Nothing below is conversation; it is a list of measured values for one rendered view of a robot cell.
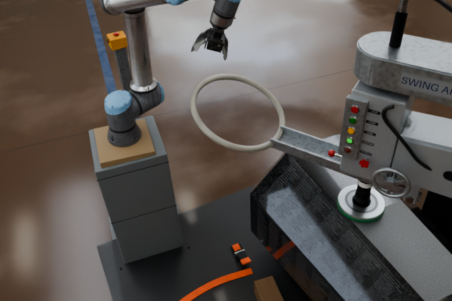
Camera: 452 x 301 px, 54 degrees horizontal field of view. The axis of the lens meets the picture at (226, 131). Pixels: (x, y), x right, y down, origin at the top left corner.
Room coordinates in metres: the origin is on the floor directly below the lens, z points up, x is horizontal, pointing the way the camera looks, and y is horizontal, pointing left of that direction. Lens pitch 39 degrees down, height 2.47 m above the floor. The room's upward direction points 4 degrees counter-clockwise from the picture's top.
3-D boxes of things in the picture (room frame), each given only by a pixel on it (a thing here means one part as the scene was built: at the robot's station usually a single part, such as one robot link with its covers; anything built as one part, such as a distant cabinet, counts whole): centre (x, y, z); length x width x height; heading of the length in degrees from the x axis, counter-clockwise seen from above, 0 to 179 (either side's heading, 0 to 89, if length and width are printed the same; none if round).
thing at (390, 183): (1.22, -0.65, 1.20); 0.15 x 0.10 x 0.15; 56
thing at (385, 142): (1.34, -0.68, 1.33); 0.36 x 0.22 x 0.45; 56
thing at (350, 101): (1.33, -0.49, 1.38); 0.08 x 0.03 x 0.28; 56
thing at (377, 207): (1.38, -0.62, 0.88); 0.21 x 0.21 x 0.01
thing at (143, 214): (1.97, 0.58, 0.43); 0.50 x 0.50 x 0.85; 17
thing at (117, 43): (2.88, 0.73, 0.54); 0.20 x 0.20 x 1.09; 23
